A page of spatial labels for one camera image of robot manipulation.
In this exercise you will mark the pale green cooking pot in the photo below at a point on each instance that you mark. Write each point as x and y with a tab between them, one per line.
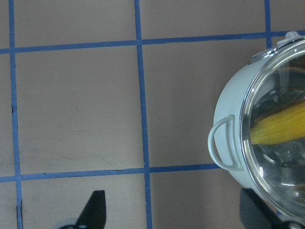
224	140

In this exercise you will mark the yellow corn cob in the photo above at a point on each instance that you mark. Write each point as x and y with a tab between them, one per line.
283	126

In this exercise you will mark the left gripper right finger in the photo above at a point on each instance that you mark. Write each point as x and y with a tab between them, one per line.
255	214

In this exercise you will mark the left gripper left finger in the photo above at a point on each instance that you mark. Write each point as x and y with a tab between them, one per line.
93	215

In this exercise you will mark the glass pot lid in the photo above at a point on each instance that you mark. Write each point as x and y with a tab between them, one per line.
278	171

